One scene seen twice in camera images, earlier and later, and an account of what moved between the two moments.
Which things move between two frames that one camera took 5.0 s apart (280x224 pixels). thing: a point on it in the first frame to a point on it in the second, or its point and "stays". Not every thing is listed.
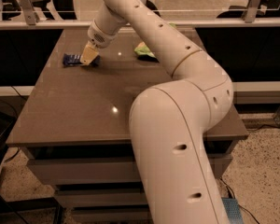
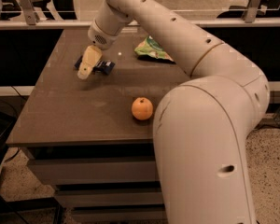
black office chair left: (11, 2) stays
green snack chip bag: (145, 50) stays
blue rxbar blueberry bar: (70, 60) to (104, 67)
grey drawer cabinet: (76, 122) stays
